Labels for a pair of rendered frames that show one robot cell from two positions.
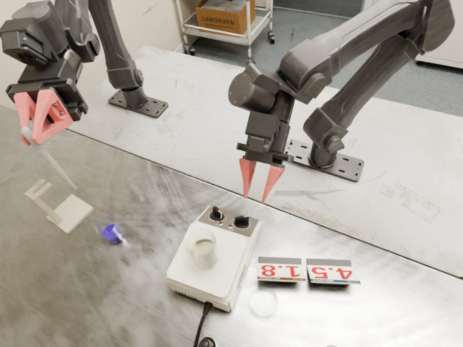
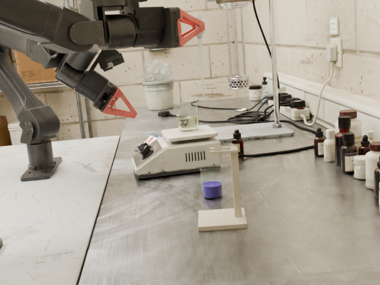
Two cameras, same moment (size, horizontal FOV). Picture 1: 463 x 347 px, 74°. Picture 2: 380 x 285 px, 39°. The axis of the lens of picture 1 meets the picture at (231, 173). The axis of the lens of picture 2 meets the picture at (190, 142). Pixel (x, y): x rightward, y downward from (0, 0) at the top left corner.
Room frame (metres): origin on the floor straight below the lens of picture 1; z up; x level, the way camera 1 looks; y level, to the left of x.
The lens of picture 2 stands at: (0.95, 1.07, 1.22)
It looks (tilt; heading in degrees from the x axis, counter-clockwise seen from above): 12 degrees down; 234
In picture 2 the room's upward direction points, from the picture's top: 5 degrees counter-clockwise
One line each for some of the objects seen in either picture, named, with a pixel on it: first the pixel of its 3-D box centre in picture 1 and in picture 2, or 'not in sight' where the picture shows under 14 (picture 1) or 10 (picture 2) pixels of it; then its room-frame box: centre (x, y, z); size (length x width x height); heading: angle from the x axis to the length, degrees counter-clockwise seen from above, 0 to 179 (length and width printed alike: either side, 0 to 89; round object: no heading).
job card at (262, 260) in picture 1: (280, 268); not in sight; (0.21, -0.07, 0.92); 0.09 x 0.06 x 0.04; 80
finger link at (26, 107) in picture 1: (44, 119); (178, 27); (0.38, 0.27, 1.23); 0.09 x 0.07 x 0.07; 178
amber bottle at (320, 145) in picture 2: not in sight; (319, 141); (-0.03, 0.24, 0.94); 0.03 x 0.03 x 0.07
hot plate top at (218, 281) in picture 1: (207, 257); (188, 133); (0.23, 0.06, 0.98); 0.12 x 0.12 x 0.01; 64
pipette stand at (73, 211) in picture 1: (57, 200); (219, 184); (0.41, 0.40, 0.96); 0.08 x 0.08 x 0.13; 52
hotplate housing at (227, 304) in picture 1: (215, 253); (178, 152); (0.25, 0.05, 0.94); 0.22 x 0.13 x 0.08; 154
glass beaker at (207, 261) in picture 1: (201, 250); (189, 116); (0.22, 0.07, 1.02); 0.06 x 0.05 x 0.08; 103
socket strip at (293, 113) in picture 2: not in sight; (286, 106); (-0.47, -0.28, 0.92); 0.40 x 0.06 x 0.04; 58
